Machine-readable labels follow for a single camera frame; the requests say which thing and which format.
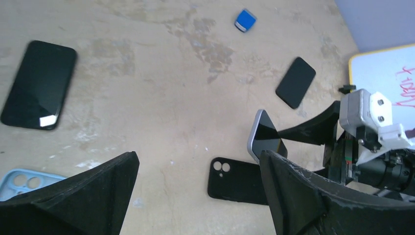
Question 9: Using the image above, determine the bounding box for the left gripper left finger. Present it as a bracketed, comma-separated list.
[0, 152, 139, 235]

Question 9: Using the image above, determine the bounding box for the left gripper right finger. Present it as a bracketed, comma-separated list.
[259, 150, 415, 235]

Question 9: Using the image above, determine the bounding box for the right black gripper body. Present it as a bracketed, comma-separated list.
[323, 133, 415, 196]

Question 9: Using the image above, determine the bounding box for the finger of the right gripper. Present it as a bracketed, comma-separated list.
[278, 101, 340, 145]

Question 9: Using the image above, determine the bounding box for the silver-edged black phone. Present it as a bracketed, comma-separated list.
[247, 109, 288, 164]

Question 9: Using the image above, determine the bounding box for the black phone case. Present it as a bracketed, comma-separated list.
[207, 157, 268, 206]

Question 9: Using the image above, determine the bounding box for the black phone on right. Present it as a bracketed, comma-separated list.
[275, 57, 316, 109]

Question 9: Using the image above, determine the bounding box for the light blue phone case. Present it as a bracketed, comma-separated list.
[0, 168, 66, 201]

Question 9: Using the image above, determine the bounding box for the black phone on left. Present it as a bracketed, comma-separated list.
[0, 40, 77, 131]

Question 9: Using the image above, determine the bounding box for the yellow-framed whiteboard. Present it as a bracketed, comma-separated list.
[348, 44, 415, 109]

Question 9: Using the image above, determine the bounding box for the blue eraser block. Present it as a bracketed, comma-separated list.
[234, 9, 256, 33]

